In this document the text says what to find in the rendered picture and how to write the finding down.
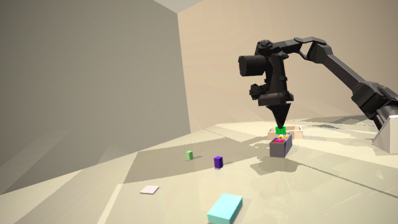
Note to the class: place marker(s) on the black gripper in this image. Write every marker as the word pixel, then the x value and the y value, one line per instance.
pixel 276 99

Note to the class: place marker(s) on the light blue rectangular block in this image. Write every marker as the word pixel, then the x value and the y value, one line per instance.
pixel 225 209

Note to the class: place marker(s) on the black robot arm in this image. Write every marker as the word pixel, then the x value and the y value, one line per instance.
pixel 376 101

